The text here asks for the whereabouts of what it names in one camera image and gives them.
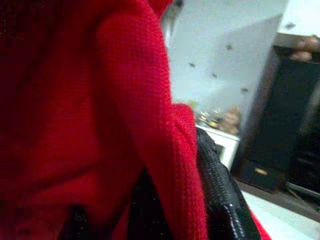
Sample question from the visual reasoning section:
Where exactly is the red shirt with white trim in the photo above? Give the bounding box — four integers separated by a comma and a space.
0, 0, 272, 240

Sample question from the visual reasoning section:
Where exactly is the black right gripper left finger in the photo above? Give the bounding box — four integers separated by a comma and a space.
127, 169, 173, 240

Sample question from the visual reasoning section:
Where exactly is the white low cabinet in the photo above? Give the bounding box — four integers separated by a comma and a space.
194, 124, 241, 171

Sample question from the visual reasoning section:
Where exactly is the black cabinet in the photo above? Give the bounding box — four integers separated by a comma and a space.
229, 44, 320, 201

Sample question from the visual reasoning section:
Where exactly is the white table with black legs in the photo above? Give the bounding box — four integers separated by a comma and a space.
237, 189, 320, 240

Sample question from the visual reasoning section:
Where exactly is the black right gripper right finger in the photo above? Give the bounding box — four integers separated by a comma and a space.
196, 128, 261, 240

